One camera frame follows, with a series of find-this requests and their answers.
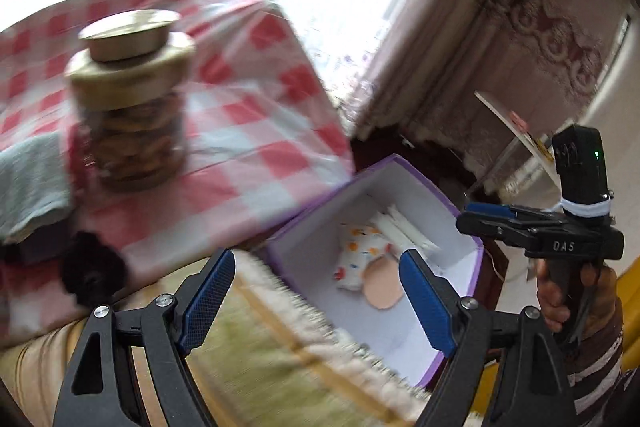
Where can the patterned pink curtain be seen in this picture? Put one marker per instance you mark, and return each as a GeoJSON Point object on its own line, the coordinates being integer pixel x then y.
{"type": "Point", "coordinates": [500, 17]}

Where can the yellow object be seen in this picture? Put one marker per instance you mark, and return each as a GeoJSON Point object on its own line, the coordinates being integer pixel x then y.
{"type": "Point", "coordinates": [629, 347]}

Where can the beige fringed cushion cover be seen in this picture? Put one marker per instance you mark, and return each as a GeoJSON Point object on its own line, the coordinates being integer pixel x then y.
{"type": "Point", "coordinates": [280, 357]}

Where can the peach round pad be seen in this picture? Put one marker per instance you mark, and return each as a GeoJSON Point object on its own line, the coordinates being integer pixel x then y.
{"type": "Point", "coordinates": [382, 292]}

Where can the white board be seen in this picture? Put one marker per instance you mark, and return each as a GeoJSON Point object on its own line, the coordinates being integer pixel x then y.
{"type": "Point", "coordinates": [520, 132]}

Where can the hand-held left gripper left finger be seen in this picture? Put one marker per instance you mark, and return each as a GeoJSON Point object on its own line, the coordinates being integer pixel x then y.
{"type": "Point", "coordinates": [207, 304]}

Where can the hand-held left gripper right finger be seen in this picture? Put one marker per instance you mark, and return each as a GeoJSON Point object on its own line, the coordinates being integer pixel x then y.
{"type": "Point", "coordinates": [427, 307]}

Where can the person's right forearm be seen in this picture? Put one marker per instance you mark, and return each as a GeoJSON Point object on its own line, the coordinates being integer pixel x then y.
{"type": "Point", "coordinates": [600, 382]}

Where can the glass jar with gold lid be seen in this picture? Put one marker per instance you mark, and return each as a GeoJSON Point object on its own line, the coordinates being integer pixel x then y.
{"type": "Point", "coordinates": [131, 102]}

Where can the black scrunchie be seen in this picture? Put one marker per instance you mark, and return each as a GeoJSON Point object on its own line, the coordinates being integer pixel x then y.
{"type": "Point", "coordinates": [92, 267]}

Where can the red white checkered tablecloth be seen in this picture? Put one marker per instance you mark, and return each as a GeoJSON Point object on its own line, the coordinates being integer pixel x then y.
{"type": "Point", "coordinates": [260, 127]}

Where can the purple box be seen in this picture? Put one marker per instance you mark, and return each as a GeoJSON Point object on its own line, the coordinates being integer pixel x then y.
{"type": "Point", "coordinates": [320, 327]}

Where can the white polka dot pouch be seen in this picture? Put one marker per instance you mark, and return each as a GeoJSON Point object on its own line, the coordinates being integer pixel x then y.
{"type": "Point", "coordinates": [357, 257]}

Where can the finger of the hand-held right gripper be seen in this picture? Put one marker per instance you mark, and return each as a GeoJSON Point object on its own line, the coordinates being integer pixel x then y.
{"type": "Point", "coordinates": [492, 210]}
{"type": "Point", "coordinates": [487, 229]}

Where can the light teal fuzzy cloth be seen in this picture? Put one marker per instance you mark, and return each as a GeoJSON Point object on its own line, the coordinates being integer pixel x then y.
{"type": "Point", "coordinates": [30, 187]}

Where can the person's right hand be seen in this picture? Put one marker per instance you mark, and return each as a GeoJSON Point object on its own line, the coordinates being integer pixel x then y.
{"type": "Point", "coordinates": [602, 297]}

